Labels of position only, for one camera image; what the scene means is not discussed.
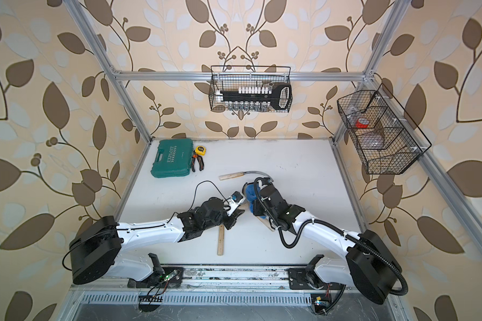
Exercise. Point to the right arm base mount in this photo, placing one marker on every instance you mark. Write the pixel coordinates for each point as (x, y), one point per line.
(319, 274)

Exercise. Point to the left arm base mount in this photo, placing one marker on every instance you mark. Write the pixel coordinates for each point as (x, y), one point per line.
(160, 276)

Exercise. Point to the right black wire basket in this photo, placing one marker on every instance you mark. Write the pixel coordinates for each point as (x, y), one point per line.
(393, 141)

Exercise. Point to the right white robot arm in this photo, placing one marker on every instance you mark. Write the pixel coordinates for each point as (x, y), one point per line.
(368, 263)

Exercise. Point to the blue grey microfiber rag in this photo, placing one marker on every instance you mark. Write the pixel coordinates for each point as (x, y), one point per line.
(249, 191)

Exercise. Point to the black wire basket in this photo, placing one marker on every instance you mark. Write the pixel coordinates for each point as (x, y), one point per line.
(393, 141)
(234, 76)

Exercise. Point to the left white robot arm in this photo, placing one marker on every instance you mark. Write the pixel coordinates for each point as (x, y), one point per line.
(105, 249)

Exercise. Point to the green plastic tool case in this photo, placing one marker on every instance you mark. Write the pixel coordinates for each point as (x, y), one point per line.
(173, 158)

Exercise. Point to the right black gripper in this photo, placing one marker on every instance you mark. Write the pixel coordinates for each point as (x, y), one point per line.
(257, 207)

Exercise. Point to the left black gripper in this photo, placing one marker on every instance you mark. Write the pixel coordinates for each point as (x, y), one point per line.
(233, 219)

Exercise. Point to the yellow tape measure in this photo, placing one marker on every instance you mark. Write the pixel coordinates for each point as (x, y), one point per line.
(200, 150)

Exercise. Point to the sickle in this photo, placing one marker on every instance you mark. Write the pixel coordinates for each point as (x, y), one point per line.
(244, 173)
(266, 222)
(221, 236)

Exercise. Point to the red item in basket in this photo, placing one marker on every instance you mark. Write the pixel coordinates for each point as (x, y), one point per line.
(362, 123)

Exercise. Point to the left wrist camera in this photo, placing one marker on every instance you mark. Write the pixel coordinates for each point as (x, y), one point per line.
(234, 202)

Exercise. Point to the red handled pliers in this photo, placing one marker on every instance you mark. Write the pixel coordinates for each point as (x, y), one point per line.
(197, 159)

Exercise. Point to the rear black wire basket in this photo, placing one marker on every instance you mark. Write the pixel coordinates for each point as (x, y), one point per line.
(234, 76)

